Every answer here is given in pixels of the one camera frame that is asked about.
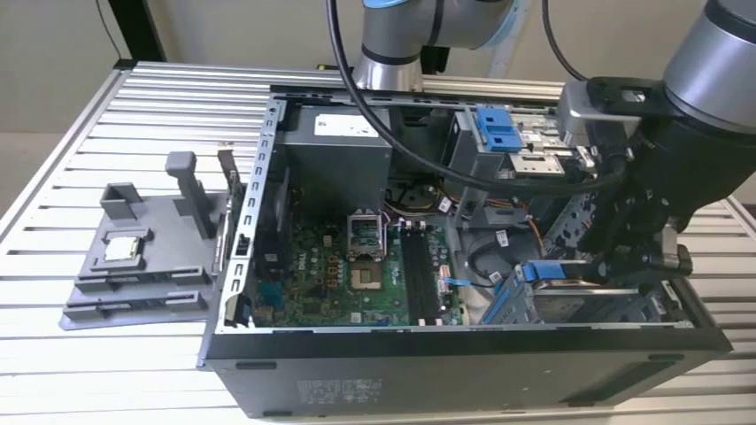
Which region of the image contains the black wire with blue plug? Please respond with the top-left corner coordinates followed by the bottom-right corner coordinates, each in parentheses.
top-left (440, 254), bottom-right (521, 296)

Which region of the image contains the metal disk bay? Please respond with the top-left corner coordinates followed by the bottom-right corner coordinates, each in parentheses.
top-left (481, 259), bottom-right (680, 327)

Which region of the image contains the blue drive latch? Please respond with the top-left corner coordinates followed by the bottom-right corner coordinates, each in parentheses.
top-left (474, 107), bottom-right (524, 154)

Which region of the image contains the grey metal drive cage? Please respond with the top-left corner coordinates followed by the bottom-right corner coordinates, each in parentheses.
top-left (441, 105), bottom-right (596, 227)

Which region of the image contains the round black fan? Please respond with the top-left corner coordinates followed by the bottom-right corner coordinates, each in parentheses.
top-left (392, 180), bottom-right (442, 210)

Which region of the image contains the black RAM slot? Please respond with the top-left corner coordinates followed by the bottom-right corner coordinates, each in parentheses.
top-left (408, 222), bottom-right (430, 328)
top-left (414, 222), bottom-right (440, 328)
top-left (401, 222), bottom-right (422, 328)

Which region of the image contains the metal socket cover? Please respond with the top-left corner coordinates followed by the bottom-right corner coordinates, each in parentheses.
top-left (345, 207), bottom-right (388, 262)

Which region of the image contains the CPU socket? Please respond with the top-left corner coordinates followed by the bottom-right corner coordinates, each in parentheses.
top-left (346, 260), bottom-right (385, 291)

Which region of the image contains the grey power supply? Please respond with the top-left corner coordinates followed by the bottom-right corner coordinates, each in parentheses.
top-left (276, 105), bottom-right (394, 213)

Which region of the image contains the green motherboard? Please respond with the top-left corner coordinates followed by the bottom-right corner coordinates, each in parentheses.
top-left (250, 185), bottom-right (468, 328)

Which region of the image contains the black PC case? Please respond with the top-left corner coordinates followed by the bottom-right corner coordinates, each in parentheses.
top-left (196, 84), bottom-right (736, 420)

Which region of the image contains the grey parts rack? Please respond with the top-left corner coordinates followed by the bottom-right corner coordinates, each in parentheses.
top-left (57, 150), bottom-right (246, 332)

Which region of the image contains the silver CPU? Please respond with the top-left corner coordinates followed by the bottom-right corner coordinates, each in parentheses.
top-left (104, 236), bottom-right (142, 262)

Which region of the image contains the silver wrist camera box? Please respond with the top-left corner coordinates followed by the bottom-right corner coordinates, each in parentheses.
top-left (557, 81), bottom-right (644, 134)

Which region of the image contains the thin orange wire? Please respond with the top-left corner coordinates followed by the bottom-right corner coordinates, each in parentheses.
top-left (486, 198), bottom-right (548, 249)

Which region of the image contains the thick black cable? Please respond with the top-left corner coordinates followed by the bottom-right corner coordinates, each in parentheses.
top-left (322, 0), bottom-right (630, 198)

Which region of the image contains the black wire with white label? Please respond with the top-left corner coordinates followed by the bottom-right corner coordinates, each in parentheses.
top-left (462, 223), bottom-right (548, 284)

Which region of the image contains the thin black cable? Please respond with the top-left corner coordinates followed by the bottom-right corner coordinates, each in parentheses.
top-left (540, 0), bottom-right (596, 84)

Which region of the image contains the yellow white wire bundle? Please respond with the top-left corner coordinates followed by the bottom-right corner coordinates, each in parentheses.
top-left (381, 188), bottom-right (456, 220)

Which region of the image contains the locking lever wire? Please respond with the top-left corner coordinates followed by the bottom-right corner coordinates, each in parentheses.
top-left (378, 210), bottom-right (392, 260)

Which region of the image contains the black metal post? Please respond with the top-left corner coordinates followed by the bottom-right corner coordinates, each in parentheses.
top-left (109, 0), bottom-right (169, 63)

